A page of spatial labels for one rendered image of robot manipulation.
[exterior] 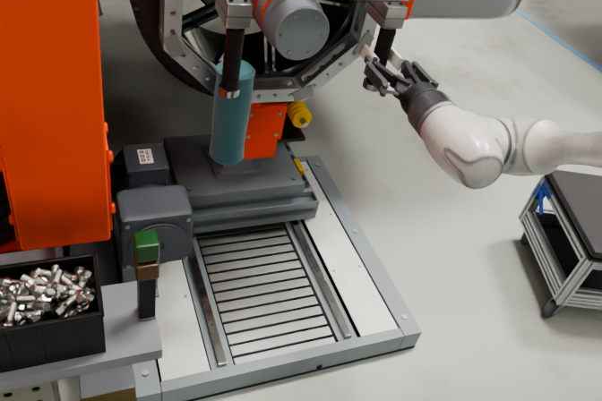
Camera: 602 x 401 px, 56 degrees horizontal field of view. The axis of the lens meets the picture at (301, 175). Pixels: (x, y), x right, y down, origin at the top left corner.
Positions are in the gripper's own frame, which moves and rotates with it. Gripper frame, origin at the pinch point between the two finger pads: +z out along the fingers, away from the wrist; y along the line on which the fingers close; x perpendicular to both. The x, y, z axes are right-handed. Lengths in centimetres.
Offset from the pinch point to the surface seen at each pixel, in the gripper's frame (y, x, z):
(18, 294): -76, -26, -30
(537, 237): 79, -68, -5
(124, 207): -55, -42, 5
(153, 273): -54, -24, -32
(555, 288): 73, -71, -24
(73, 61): -64, 9, -16
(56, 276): -70, -26, -27
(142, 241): -56, -17, -30
